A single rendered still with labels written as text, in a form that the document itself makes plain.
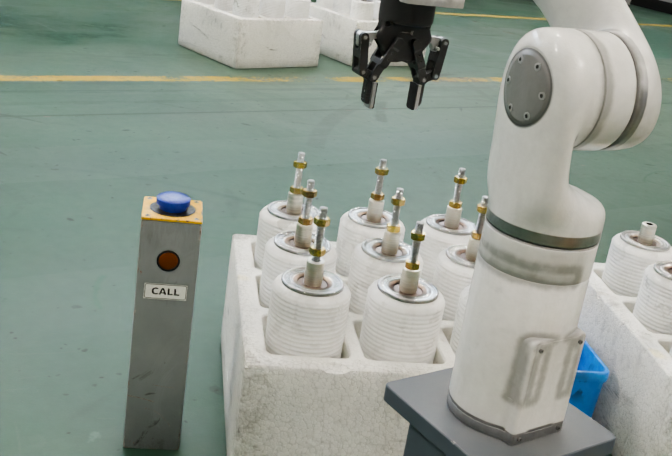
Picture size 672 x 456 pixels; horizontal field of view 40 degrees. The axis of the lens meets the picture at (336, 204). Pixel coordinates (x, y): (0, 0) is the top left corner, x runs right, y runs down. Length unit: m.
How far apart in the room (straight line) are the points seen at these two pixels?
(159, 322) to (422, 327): 0.31
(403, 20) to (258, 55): 2.22
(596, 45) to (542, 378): 0.27
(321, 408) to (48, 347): 0.50
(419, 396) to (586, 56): 0.33
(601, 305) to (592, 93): 0.79
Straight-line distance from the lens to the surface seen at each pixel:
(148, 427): 1.22
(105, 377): 1.38
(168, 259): 1.10
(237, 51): 3.39
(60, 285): 1.64
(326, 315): 1.09
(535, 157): 0.70
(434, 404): 0.82
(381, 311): 1.12
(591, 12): 0.78
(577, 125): 0.69
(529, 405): 0.78
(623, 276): 1.49
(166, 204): 1.10
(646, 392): 1.33
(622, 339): 1.39
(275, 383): 1.09
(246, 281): 1.27
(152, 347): 1.16
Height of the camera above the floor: 0.71
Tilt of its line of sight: 19 degrees down
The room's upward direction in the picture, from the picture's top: 9 degrees clockwise
